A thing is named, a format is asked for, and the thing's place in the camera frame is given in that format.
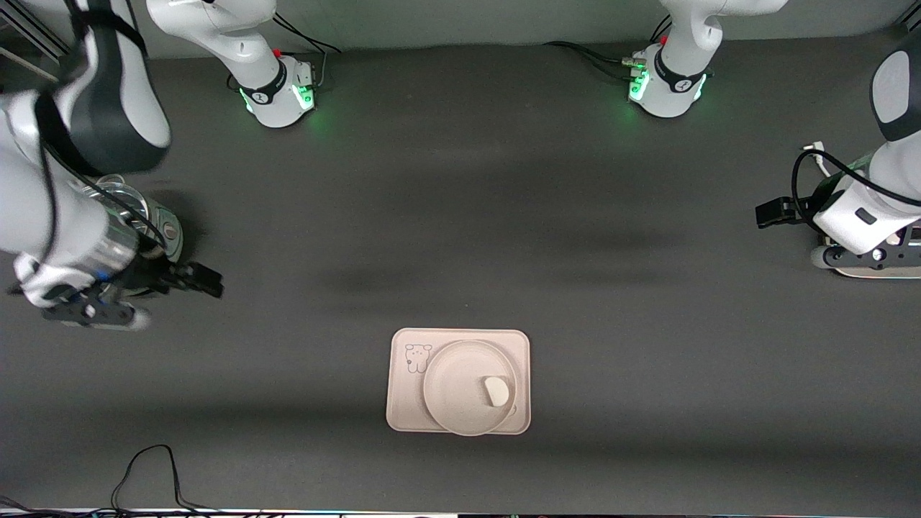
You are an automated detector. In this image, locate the round cream plate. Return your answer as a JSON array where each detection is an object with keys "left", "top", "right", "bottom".
[{"left": 422, "top": 340, "right": 519, "bottom": 437}]

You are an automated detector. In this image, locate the cream rabbit print tray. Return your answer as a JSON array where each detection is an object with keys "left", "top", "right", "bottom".
[{"left": 386, "top": 328, "right": 532, "bottom": 435}]

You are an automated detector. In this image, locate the white countertop appliance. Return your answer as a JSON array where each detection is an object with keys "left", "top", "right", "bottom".
[{"left": 811, "top": 241, "right": 921, "bottom": 279}]

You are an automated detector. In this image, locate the thin black looped cable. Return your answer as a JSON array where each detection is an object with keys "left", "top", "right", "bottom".
[{"left": 0, "top": 444, "right": 238, "bottom": 518}]

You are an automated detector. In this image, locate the aluminium frame rail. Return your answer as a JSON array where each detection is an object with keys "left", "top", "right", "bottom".
[{"left": 0, "top": 0, "right": 73, "bottom": 83}]

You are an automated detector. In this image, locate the black right arm base cable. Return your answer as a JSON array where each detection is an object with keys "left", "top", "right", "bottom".
[{"left": 227, "top": 14, "right": 343, "bottom": 93}]

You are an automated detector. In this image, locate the black arm base cable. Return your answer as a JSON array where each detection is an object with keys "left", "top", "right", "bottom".
[
  {"left": 543, "top": 16, "right": 673, "bottom": 81},
  {"left": 227, "top": 14, "right": 343, "bottom": 93}
]

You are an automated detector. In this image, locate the black left arm base cable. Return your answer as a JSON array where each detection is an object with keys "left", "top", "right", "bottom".
[{"left": 543, "top": 16, "right": 673, "bottom": 81}]

